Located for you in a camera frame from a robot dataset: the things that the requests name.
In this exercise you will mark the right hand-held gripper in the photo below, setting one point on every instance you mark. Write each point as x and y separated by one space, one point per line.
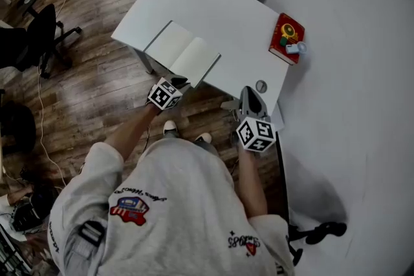
255 135

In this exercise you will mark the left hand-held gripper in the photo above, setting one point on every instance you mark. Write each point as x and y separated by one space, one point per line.
163 97

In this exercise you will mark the grey notebook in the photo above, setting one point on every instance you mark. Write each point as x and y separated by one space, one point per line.
181 48

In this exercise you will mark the person's left forearm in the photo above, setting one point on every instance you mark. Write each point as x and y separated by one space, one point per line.
129 135

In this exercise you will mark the person's right forearm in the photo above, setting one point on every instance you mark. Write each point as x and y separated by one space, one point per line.
254 184

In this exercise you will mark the grey flat panel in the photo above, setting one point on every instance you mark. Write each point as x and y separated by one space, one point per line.
278 116

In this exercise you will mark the person's left shoe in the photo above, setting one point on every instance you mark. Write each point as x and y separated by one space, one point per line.
170 127

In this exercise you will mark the person's shoe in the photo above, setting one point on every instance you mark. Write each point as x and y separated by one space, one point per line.
203 138
170 127

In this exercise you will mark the person's right shoe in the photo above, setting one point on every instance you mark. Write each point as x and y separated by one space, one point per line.
203 138

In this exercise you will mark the red book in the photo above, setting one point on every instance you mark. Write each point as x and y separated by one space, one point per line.
275 43

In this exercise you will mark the light blue handheld fan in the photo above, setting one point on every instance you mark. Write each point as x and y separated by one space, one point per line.
292 48

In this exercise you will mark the white desk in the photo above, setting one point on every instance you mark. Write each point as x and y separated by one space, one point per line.
233 29

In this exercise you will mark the yellow green toy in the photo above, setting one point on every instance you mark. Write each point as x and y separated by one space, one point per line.
288 32

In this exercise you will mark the person's grey shirt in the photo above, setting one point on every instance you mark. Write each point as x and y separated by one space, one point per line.
168 210

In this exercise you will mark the black office chair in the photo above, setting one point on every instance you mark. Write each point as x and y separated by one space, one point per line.
35 38

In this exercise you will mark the black bag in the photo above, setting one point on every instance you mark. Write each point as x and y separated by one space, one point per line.
16 126

